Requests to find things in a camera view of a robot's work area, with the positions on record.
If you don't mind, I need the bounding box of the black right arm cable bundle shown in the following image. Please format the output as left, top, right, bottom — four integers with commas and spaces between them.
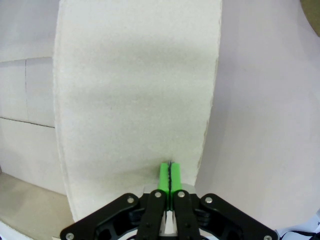
277, 228, 320, 240

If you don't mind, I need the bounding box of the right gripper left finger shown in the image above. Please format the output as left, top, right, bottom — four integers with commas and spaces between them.
59, 162, 171, 240

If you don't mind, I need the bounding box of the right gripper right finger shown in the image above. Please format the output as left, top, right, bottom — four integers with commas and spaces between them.
170, 162, 279, 240

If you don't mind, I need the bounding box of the white foam wrapping sheet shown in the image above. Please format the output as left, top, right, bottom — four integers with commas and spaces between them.
51, 0, 224, 224

